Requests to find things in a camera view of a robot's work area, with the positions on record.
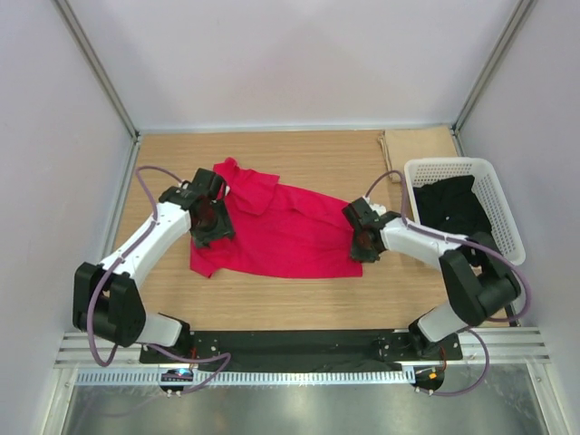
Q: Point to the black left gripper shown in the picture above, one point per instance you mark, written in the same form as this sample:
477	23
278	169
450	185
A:
223	228

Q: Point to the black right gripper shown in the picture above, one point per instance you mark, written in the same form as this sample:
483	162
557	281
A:
367	256

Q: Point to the pink red t shirt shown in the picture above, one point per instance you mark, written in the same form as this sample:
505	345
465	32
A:
280	231

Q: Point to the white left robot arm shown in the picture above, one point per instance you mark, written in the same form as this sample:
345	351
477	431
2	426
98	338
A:
106	295

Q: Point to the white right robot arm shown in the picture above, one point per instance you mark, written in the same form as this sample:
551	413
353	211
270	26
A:
479	281

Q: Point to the white perforated plastic basket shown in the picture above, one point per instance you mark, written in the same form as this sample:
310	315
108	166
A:
487	189

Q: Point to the black t shirt in basket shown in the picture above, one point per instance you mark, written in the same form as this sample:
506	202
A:
450	205

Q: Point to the folded beige t shirt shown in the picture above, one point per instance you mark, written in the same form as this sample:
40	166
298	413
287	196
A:
398	146

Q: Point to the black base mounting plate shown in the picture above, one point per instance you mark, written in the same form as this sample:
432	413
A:
318	347

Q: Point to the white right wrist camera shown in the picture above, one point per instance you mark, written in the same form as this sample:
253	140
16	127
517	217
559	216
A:
379	210

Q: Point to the white slotted cable duct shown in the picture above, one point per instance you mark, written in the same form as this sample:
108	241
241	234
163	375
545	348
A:
179	377

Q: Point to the aluminium frame rail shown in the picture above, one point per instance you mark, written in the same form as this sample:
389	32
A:
503	344

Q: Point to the left aluminium corner post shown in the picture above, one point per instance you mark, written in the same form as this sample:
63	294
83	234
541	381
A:
84	44

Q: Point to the aluminium corner post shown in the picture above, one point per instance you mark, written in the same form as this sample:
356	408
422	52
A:
84	44
507	37

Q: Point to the right aluminium corner post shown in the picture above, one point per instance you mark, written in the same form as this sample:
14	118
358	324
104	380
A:
507	37

